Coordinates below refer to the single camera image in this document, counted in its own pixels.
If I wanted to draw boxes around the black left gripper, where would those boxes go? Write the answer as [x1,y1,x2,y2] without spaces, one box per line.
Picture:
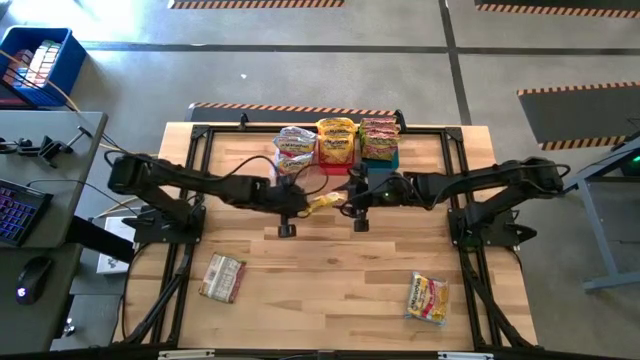
[263,179,322,216]

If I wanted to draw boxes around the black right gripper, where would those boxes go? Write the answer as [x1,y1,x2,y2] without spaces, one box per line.
[332,172,417,212]

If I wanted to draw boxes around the red green packet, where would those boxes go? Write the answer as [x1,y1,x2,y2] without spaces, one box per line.
[198,252,247,305]

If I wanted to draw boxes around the red plastic bin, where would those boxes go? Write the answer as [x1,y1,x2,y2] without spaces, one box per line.
[317,149,358,177]

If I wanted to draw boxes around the teal plastic bin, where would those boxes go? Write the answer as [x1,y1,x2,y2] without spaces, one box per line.
[359,149,402,177]

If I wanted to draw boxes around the hazard striped floor mat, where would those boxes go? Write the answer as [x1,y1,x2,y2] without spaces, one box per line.
[167,0,346,10]
[473,0,640,20]
[184,101,401,125]
[517,81,640,152]

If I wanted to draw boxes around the white box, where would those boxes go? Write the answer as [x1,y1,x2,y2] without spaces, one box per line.
[96,215,136,276]

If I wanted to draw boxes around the black flat bar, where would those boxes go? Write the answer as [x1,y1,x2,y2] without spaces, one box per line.
[67,214,136,265]

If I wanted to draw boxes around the grey metal stand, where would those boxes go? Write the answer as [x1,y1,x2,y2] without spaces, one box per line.
[564,130,640,294]

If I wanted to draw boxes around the black desk clamp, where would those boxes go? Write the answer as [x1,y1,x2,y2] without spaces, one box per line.
[0,125,94,169]

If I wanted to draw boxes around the blue plastic crate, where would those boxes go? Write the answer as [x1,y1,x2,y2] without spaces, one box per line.
[0,25,89,109]

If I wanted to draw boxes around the black bottom beam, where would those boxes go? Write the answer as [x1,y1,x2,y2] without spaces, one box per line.
[0,343,640,360]

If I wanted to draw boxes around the black computer mouse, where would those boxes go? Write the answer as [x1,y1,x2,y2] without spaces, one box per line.
[16,255,54,306]

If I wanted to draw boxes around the backlit black keyboard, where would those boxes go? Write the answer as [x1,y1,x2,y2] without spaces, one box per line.
[0,178,54,249]

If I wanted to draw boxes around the colourful packet stack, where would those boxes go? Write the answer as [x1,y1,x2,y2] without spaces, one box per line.
[4,39,64,90]

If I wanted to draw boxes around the grey side desk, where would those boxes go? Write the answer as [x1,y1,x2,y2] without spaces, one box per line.
[0,109,109,354]

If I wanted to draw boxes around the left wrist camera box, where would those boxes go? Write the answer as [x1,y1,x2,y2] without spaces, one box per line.
[277,213,298,239]

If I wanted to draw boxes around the black aluminium table frame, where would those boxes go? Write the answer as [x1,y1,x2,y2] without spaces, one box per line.
[112,122,539,351]

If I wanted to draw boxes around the white bracket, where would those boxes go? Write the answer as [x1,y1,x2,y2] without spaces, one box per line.
[158,349,216,360]
[437,351,495,360]

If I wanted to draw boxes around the yellow cable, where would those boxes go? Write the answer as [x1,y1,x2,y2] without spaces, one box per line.
[0,47,160,160]

